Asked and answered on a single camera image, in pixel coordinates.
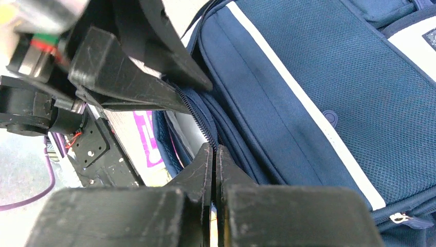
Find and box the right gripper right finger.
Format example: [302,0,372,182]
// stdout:
[215,146,384,246]

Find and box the purple paperback book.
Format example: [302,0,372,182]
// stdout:
[104,110,172,187]

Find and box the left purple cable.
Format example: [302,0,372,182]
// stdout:
[0,136,57,212]

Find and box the navy blue backpack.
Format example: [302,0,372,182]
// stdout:
[152,1,435,246]

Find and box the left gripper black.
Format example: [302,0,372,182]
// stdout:
[1,1,189,136]

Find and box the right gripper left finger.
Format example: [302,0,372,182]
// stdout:
[26,143,213,246]

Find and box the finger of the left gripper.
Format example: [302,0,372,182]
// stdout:
[114,0,213,91]

